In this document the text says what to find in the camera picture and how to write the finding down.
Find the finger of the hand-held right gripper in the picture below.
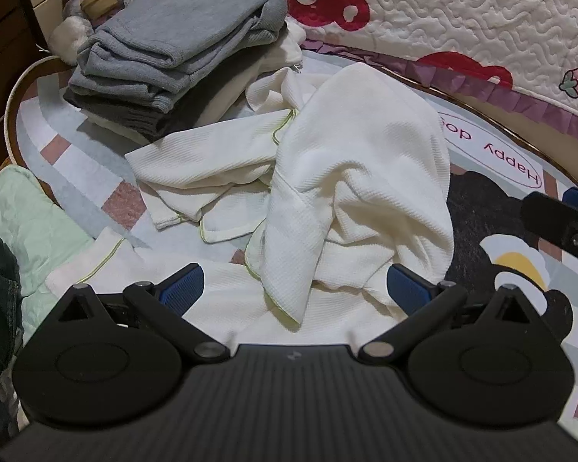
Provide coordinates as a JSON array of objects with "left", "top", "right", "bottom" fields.
[{"left": 520, "top": 187, "right": 578, "bottom": 261}]

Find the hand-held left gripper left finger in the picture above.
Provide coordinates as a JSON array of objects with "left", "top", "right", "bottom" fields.
[{"left": 58, "top": 262, "right": 232, "bottom": 362}]

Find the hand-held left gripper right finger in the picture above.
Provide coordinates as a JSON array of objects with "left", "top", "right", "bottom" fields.
[{"left": 356, "top": 264, "right": 531, "bottom": 362}]

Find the white waffle top with print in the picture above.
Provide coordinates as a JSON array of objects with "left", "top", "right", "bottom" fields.
[{"left": 45, "top": 62, "right": 456, "bottom": 347}]

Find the beige bed base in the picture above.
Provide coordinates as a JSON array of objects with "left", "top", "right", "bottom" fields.
[{"left": 428, "top": 84, "right": 578, "bottom": 155}]

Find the mint green cloth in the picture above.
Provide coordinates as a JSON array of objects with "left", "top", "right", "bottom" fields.
[{"left": 0, "top": 164, "right": 97, "bottom": 333}]

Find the printed floor mat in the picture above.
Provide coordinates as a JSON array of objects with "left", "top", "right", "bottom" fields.
[{"left": 5, "top": 48, "right": 578, "bottom": 439}]

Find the dark grey folded garment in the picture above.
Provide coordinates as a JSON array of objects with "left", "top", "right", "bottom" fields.
[{"left": 62, "top": 48, "right": 271, "bottom": 145}]

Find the bear-print quilted bedspread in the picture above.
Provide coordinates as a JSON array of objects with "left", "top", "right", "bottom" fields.
[{"left": 270, "top": 0, "right": 578, "bottom": 140}]

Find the dark wooden cabinet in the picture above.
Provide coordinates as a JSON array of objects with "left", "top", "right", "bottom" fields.
[{"left": 0, "top": 0, "right": 63, "bottom": 193}]

